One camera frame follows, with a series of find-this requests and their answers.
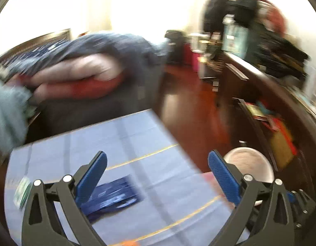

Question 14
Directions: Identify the dark navy garment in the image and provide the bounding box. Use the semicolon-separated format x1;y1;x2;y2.
226;0;258;29

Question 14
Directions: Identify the red orange garment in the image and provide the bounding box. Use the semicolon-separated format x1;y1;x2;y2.
243;0;288;35

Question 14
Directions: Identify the black suitcase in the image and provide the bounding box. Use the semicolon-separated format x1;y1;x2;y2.
165;30;187;65

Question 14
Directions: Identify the stack of dark clothes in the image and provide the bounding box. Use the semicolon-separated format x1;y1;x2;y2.
252;29;310;80

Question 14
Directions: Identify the orange yellow packet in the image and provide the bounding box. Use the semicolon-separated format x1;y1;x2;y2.
269;119;298;170

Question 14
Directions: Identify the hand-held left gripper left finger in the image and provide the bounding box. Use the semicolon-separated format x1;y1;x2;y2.
22;150;108;246

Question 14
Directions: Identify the grey pink folded quilt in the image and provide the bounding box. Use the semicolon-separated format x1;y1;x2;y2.
32;53;123;88

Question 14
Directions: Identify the light blue fleece blanket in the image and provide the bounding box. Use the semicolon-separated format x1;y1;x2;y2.
0;80;33;155

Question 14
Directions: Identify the dark blue packet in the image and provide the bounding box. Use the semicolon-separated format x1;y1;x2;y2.
81;174;143;222

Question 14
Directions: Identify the bed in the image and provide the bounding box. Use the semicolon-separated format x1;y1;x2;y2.
0;28;171;144

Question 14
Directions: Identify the green white packet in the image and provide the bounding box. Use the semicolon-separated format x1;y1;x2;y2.
14;177;32;209

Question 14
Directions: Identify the dark wooden headboard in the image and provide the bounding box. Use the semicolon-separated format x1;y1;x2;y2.
0;28;71;60

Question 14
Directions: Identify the teal printed box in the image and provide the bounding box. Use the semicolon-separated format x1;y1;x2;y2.
222;18;250;60

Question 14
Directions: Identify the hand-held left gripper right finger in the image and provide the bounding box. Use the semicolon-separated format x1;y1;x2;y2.
207;150;296;246

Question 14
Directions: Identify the gold brown book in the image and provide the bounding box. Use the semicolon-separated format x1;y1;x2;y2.
246;102;266;120

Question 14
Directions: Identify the pink storage box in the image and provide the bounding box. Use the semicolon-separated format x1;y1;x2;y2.
190;50;203;72

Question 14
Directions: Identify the red folded quilt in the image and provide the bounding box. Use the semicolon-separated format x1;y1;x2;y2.
6;71;125;101

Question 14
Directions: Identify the navy star pillow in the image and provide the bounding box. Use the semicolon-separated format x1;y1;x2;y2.
3;39;69;65

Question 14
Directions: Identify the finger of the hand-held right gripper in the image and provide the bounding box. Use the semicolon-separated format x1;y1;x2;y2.
286;189;316;230

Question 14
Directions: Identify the blue patterned duvet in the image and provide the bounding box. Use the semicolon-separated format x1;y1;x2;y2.
0;32;171;83

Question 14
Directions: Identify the blue striped tablecloth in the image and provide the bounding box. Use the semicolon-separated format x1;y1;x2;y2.
4;109;251;246

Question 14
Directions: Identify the dark wooden dresser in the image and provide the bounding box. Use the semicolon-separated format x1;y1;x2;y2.
217;52;316;226

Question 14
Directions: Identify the black hanging coat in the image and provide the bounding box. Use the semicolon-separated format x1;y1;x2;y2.
202;0;229;33

